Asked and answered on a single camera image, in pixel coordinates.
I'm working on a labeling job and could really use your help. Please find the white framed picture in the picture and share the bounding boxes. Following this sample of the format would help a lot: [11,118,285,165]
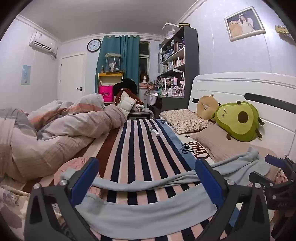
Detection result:
[224,6,266,42]

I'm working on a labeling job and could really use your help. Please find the light blue wall poster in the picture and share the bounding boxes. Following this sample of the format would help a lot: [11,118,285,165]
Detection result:
[21,65,31,85]

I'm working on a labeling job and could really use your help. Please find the floral pillow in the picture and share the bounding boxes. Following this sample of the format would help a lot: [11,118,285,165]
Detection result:
[159,109,215,135]

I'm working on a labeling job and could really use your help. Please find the pink shopping bag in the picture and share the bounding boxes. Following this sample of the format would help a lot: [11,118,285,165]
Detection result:
[99,85,114,102]

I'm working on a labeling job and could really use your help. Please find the round wall clock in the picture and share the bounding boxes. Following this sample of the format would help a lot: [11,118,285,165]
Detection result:
[87,39,102,52]

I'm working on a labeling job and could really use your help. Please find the white door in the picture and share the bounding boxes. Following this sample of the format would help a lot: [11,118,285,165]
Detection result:
[57,53,86,101]

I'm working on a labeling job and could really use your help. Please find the guitar headstock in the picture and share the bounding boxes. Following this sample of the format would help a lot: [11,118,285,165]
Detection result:
[275,24,289,35]

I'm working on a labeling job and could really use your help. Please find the mannequin head with wig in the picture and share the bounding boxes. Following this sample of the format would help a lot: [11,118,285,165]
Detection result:
[140,72,149,89]

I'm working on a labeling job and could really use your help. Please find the striped printed blanket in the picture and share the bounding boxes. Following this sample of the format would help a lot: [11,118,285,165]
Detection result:
[21,118,234,241]

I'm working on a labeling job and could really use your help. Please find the cartoon printed bedsheet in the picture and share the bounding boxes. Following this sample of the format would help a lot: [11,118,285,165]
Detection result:
[0,184,31,241]

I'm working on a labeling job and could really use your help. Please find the yellow round plush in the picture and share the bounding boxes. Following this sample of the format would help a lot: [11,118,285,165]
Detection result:
[196,94,220,121]

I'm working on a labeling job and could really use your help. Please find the white air conditioner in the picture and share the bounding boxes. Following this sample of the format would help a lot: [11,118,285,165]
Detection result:
[29,31,58,58]

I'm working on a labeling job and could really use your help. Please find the white bed headboard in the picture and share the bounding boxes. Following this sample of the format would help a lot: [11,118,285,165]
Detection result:
[187,72,296,160]

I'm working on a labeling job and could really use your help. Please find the green avocado plush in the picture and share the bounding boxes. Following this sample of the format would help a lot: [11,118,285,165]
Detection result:
[214,101,265,142]

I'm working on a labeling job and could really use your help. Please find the pink polka dot sheet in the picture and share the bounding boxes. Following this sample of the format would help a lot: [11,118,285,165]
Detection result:
[274,170,289,184]

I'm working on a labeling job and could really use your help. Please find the white desk lamp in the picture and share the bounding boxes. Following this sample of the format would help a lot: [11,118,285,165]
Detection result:
[172,68,185,82]

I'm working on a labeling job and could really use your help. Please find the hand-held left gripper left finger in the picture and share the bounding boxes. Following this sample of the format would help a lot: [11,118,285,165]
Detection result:
[24,157,102,241]

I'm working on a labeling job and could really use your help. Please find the teal curtain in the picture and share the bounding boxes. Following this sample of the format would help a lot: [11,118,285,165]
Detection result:
[96,35,141,92]

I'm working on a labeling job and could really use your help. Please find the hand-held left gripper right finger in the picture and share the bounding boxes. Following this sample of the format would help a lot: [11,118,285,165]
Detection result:
[195,159,271,241]

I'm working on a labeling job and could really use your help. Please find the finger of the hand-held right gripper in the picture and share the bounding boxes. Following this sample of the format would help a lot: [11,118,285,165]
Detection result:
[249,171,287,193]
[265,154,296,173]

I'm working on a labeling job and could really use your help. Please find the yellow shelf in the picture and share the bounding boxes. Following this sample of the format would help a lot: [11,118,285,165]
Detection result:
[97,72,124,102]

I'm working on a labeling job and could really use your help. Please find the window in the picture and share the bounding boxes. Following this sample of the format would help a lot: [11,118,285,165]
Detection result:
[139,40,151,82]

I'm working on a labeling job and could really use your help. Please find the pink grey checked quilt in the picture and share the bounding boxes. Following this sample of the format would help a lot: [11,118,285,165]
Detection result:
[0,94,127,183]

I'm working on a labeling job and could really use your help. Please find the light blue pants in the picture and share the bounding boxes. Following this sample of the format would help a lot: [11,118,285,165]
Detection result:
[61,148,273,240]

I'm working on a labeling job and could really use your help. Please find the glass display case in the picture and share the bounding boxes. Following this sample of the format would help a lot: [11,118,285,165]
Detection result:
[105,53,122,73]

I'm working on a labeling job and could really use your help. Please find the clear box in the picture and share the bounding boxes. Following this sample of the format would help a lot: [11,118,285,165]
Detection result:
[162,22,183,39]

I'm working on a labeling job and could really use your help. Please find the dark bookshelf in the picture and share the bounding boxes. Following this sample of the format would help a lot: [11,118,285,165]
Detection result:
[158,25,200,112]

